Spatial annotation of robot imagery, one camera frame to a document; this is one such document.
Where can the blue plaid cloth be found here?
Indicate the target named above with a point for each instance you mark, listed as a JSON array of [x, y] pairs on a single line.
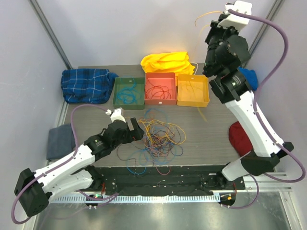
[[91, 86]]

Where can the white slotted cable duct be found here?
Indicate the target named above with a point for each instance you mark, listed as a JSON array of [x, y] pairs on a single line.
[[78, 198]]

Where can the yellow plastic bin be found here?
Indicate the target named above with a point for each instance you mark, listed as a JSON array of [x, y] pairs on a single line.
[[193, 91]]

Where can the yellow cloth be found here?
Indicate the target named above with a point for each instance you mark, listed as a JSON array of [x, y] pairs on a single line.
[[175, 62]]

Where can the grey right corner rail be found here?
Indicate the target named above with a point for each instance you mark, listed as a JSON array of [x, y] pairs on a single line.
[[273, 11]]

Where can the blue towel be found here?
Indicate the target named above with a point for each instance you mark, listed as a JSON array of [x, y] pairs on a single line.
[[251, 77]]

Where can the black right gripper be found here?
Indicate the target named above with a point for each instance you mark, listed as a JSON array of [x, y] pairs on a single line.
[[214, 29]]

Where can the grey corner rail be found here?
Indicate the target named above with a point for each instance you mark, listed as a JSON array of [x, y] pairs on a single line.
[[49, 31], [273, 11]]

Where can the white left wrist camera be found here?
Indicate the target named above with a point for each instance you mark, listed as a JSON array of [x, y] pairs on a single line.
[[116, 114]]

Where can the green plastic bin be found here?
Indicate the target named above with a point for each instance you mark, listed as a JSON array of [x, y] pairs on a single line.
[[129, 93]]

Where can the dark red cloth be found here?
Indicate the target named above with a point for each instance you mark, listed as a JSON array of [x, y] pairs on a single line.
[[239, 139]]

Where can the grey left corner rail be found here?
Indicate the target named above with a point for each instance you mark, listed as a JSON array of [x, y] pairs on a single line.
[[49, 31]]

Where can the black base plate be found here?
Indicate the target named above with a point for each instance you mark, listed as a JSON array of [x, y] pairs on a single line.
[[164, 181]]

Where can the red plastic bin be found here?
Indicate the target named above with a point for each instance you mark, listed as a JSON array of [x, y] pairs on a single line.
[[160, 89]]

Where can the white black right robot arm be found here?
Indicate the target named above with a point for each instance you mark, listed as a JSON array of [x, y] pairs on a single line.
[[234, 91]]

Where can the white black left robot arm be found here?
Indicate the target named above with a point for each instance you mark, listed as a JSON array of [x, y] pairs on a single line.
[[35, 190]]

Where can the grey cloth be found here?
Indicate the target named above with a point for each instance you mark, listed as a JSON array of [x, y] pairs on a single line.
[[60, 142]]

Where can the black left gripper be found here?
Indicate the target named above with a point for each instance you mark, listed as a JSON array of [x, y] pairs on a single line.
[[136, 134]]

